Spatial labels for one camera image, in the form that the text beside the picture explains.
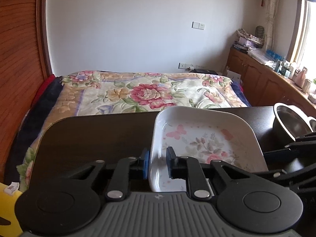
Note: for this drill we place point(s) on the blue toiletry boxes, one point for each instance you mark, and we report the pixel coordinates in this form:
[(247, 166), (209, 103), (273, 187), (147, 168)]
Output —
[(274, 55)]

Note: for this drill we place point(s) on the beige patterned curtain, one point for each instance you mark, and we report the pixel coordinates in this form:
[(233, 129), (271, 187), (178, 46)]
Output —
[(271, 7)]

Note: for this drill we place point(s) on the white wall switch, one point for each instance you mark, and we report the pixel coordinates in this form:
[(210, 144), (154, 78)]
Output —
[(197, 25)]

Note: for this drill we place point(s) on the yellow plush toy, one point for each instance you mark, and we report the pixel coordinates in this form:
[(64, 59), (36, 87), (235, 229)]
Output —
[(8, 196)]

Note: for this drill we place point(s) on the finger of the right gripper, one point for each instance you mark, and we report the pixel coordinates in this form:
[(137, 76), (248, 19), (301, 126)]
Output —
[(302, 182), (294, 156)]

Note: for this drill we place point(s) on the white wall outlet strip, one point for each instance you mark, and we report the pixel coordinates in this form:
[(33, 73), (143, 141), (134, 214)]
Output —
[(188, 67)]

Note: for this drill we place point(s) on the wooden side cabinet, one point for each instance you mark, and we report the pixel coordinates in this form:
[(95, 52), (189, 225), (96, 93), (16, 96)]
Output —
[(263, 87)]

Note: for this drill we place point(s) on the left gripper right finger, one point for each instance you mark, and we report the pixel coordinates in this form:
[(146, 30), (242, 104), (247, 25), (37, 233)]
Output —
[(203, 181)]

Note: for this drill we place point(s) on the red and navy folded bedding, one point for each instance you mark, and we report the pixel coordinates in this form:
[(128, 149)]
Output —
[(31, 126)]

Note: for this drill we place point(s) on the floral bed blanket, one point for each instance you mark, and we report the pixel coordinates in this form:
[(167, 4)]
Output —
[(88, 93)]

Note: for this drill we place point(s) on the floral white square plate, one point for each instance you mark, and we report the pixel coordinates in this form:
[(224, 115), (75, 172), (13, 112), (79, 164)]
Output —
[(202, 134)]

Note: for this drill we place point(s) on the wooden louvered wardrobe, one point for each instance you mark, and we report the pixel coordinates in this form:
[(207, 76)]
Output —
[(25, 63)]

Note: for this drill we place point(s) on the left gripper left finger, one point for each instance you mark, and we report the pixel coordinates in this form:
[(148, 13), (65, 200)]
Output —
[(116, 179)]

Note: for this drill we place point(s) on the pink bottle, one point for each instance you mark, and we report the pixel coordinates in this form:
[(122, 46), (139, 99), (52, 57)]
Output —
[(300, 78)]

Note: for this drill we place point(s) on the large steel bowl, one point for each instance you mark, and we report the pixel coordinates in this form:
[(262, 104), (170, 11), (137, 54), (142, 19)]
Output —
[(292, 127)]

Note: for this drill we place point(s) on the stack of papers and boxes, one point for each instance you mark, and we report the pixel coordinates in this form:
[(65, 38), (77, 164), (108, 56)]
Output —
[(244, 42)]

